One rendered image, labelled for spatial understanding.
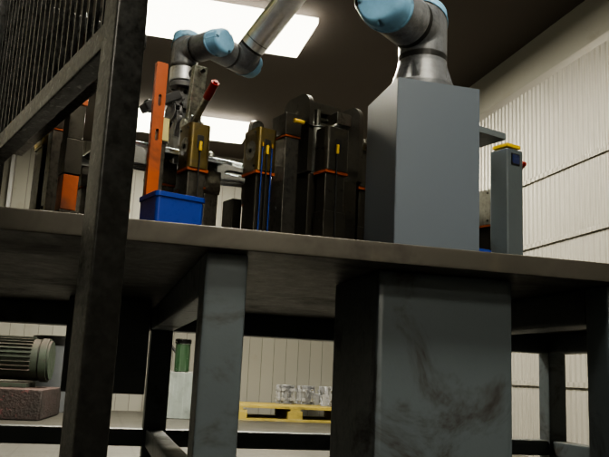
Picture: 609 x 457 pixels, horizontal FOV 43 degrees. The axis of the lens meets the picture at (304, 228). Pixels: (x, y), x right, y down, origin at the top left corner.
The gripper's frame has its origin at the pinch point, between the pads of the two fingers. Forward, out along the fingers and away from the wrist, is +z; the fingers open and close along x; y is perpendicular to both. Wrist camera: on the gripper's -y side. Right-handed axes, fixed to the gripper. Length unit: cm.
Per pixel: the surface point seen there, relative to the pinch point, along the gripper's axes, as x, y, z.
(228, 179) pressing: 7.5, 22.5, 2.0
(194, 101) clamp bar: -16.0, -0.8, -9.8
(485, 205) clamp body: -18, 102, 0
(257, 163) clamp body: -22.7, 15.2, 5.0
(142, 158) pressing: 3.0, -6.1, 2.3
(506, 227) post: -36, 92, 12
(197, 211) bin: -49, -12, 26
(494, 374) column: -77, 44, 56
